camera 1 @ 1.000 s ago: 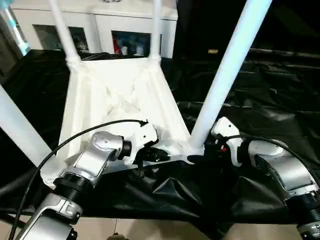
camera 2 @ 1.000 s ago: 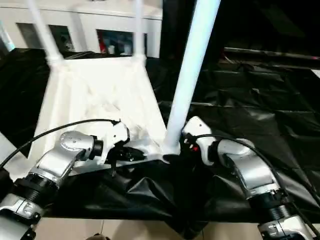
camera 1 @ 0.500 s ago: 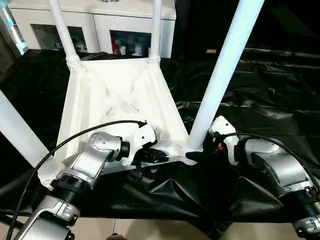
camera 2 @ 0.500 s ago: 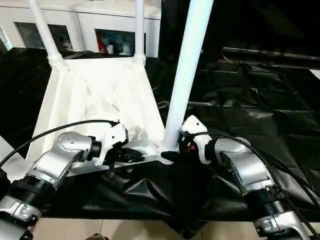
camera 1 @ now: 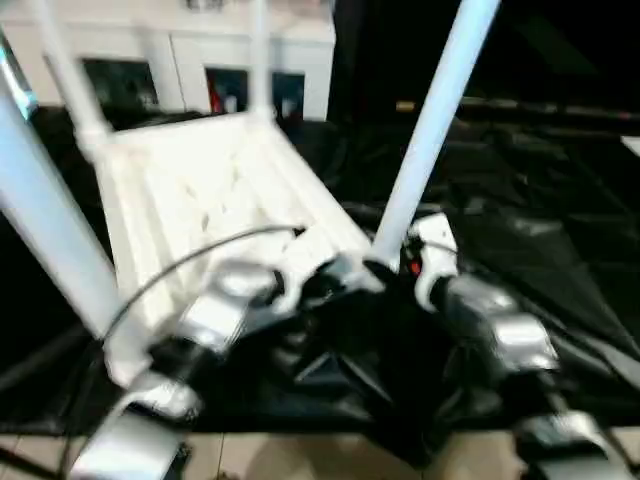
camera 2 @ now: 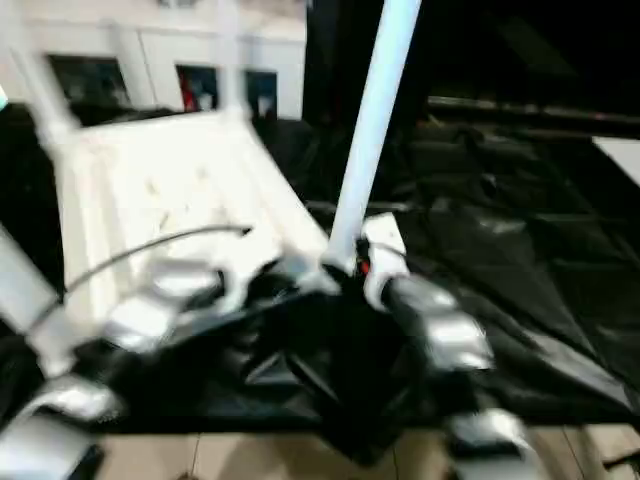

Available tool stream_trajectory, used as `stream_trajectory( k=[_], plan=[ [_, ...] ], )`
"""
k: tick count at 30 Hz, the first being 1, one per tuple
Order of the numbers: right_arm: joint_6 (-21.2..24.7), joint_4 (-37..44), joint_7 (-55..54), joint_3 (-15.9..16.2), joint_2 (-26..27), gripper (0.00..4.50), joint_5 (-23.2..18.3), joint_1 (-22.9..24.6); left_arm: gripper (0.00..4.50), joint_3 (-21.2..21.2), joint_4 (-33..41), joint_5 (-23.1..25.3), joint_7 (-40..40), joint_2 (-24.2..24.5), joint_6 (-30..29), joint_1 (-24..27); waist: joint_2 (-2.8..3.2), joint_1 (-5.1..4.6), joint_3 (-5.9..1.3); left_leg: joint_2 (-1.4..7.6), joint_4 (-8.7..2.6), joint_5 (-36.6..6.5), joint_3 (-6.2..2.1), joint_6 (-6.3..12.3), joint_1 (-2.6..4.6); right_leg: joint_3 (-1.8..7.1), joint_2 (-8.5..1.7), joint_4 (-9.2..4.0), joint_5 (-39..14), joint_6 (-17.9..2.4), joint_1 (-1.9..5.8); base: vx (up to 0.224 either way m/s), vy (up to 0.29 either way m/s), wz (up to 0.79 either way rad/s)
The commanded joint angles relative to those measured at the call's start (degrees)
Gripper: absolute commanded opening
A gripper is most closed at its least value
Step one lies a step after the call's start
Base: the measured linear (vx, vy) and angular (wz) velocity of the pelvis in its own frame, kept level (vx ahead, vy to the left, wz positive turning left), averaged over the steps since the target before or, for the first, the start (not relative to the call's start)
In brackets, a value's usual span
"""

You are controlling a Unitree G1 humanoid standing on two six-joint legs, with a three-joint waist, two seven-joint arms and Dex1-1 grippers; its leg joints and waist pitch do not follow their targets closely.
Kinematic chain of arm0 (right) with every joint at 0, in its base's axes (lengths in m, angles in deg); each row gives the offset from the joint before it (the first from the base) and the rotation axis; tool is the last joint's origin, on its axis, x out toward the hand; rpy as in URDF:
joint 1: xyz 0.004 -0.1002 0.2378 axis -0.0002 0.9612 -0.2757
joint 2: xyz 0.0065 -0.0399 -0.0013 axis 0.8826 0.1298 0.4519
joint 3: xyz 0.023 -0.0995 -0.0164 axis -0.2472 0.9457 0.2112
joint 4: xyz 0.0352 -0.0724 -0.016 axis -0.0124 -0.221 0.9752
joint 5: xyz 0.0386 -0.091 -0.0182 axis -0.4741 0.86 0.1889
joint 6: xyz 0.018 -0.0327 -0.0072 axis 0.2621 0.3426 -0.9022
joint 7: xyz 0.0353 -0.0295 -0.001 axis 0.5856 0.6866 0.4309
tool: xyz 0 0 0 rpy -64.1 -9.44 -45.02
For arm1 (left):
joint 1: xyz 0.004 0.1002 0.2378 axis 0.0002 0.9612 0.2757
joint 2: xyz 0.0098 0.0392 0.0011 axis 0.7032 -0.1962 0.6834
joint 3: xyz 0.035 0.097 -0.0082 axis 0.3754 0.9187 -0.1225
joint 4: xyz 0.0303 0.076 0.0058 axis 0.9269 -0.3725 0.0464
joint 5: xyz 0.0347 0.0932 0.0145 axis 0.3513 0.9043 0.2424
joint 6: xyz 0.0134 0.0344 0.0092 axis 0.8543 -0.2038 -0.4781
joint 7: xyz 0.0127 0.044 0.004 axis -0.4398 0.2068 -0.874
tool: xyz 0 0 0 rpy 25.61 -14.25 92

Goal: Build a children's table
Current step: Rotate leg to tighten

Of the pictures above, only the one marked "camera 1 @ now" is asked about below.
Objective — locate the small white jar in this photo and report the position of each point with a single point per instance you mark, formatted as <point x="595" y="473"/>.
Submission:
<point x="231" y="104"/>

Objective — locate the black plastic mat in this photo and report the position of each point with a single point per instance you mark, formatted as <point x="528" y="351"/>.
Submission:
<point x="525" y="225"/>

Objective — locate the white mug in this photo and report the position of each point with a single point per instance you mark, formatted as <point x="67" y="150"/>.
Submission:
<point x="288" y="106"/>

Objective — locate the black metal table frame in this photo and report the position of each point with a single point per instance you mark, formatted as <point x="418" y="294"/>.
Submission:
<point x="25" y="457"/>

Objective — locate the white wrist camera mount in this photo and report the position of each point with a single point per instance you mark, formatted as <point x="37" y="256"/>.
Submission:
<point x="305" y="255"/>
<point x="435" y="235"/>

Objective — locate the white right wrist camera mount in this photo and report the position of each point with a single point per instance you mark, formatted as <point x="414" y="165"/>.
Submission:
<point x="435" y="235"/>

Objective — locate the white paper sheet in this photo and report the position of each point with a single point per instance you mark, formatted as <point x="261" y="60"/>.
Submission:
<point x="631" y="145"/>

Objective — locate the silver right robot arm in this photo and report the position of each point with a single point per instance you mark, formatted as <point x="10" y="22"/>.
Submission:
<point x="515" y="335"/>

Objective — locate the black flat monitor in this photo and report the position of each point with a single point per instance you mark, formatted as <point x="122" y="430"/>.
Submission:
<point x="550" y="109"/>

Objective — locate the white glass-door cabinet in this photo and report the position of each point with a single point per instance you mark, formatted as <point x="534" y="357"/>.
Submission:
<point x="165" y="45"/>

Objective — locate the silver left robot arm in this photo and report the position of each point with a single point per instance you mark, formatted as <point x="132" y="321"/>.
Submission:
<point x="215" y="310"/>

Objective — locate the yellow label sticker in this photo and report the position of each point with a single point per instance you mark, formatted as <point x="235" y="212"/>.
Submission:
<point x="405" y="106"/>

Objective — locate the white plastic table top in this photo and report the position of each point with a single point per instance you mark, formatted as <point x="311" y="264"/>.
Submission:
<point x="200" y="190"/>

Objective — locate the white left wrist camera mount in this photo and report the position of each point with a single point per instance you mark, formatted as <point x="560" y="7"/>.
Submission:
<point x="305" y="255"/>

